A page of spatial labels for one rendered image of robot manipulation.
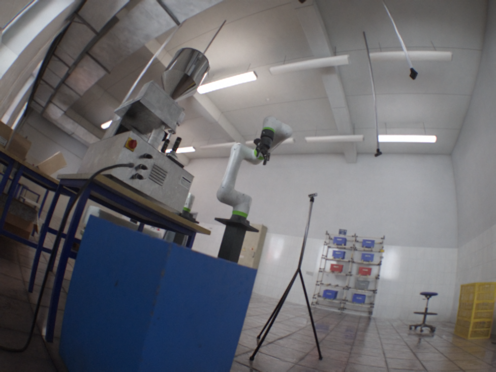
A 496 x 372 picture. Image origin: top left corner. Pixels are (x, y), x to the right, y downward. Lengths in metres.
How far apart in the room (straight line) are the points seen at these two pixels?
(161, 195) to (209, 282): 0.70
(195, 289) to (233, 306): 0.20
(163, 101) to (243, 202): 0.98
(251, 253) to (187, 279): 6.05
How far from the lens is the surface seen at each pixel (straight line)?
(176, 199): 1.29
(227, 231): 1.80
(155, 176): 1.19
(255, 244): 6.59
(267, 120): 1.66
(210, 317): 0.68
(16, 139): 2.67
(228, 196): 1.77
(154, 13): 3.95
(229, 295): 0.72
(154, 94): 1.28
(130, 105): 1.33
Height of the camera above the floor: 0.59
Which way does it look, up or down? 20 degrees up
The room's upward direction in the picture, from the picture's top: 15 degrees clockwise
